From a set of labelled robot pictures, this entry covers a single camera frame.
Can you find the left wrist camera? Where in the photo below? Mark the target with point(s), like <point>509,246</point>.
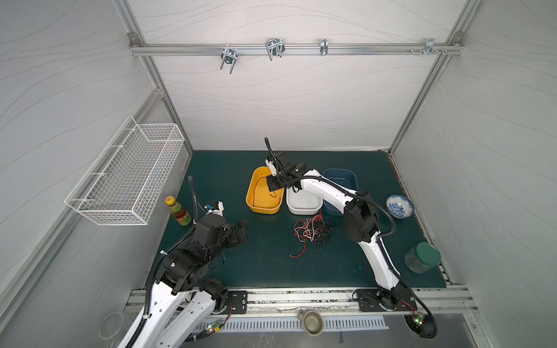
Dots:
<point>214,207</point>

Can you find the white wire basket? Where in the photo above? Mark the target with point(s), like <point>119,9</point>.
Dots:
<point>123,185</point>

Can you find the middle metal u-bolt clamp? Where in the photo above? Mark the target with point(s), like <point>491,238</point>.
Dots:
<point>275,48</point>

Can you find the metal u-bolt clamp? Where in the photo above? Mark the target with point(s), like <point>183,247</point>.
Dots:
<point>275,48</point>
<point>228,57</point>

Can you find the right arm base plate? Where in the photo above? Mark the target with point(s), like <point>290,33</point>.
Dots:
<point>370,300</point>

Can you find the small metal bracket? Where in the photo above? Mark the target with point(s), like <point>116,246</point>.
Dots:
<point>324,47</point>

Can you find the left metal u-bolt clamp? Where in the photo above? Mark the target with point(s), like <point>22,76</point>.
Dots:
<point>228,57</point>

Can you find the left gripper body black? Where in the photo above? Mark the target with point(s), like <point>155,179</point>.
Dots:
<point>229,238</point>

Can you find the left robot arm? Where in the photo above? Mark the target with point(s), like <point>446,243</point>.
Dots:
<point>179,294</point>

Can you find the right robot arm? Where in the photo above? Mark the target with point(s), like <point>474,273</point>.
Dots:
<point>360,222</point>

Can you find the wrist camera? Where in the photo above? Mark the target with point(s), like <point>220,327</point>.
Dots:
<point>271,165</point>
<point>214,207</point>

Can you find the olive green cup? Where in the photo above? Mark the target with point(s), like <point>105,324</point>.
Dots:
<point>312,322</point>

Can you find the white plastic tray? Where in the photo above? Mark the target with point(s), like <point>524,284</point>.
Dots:
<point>303,202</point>

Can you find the clear glass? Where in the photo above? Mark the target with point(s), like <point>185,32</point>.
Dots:
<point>113,327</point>

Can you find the white vented cable duct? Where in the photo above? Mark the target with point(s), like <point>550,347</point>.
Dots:
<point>292,324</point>

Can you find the blue white ceramic bowl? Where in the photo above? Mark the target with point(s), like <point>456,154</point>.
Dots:
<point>400,206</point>

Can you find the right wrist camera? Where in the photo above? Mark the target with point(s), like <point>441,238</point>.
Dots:
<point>271,165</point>

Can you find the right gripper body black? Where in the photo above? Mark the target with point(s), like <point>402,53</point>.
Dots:
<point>279,179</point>

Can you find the blue plastic tray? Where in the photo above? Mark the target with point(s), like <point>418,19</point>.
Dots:
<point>343,177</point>

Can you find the yellow plastic tray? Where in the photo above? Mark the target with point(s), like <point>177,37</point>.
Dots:
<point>259,199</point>

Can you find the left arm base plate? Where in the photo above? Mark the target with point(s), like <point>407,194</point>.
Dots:
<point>234,302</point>

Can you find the right metal hook bracket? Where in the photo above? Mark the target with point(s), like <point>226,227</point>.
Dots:
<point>429,49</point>

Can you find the horizontal metal rail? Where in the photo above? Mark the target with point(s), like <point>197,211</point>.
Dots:
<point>291,49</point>

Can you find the sauce bottle yellow cap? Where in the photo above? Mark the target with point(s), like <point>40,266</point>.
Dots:
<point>178,212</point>

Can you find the green lid glass jar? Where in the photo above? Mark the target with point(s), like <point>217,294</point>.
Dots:
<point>422,258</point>

